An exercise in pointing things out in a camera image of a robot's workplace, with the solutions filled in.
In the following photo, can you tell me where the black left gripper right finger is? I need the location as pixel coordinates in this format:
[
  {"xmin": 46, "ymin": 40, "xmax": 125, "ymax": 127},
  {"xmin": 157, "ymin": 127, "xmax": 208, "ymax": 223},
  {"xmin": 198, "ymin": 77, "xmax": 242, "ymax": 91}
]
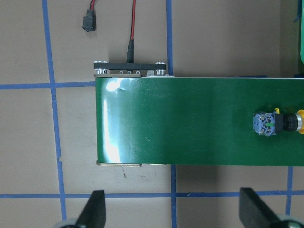
[{"xmin": 239, "ymin": 188, "xmax": 279, "ymax": 228}]

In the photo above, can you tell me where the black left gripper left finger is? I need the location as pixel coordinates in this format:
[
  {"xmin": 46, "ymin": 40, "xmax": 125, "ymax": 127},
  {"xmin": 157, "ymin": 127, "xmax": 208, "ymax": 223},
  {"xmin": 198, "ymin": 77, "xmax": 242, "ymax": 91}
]
[{"xmin": 75, "ymin": 190, "xmax": 106, "ymax": 228}]

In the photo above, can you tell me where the yellow push button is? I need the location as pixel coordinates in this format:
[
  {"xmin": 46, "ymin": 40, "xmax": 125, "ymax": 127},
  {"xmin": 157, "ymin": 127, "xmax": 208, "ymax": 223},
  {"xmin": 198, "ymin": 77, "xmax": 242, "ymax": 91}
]
[{"xmin": 252, "ymin": 108, "xmax": 304, "ymax": 137}]

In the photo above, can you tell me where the green conveyor belt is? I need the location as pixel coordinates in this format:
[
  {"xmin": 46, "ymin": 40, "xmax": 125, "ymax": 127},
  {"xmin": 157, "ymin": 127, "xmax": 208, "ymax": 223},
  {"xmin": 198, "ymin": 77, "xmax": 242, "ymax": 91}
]
[{"xmin": 94, "ymin": 61, "xmax": 304, "ymax": 166}]

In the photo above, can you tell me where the green plastic tray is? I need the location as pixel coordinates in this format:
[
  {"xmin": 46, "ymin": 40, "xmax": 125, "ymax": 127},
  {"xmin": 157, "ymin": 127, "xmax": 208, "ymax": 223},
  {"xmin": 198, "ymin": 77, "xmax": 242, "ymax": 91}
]
[{"xmin": 295, "ymin": 0, "xmax": 304, "ymax": 63}]

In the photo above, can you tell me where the black inline switch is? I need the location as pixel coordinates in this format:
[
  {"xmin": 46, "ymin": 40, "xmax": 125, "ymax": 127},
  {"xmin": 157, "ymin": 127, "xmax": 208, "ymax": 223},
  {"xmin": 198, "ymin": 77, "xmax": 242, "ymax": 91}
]
[{"xmin": 82, "ymin": 0, "xmax": 96, "ymax": 32}]

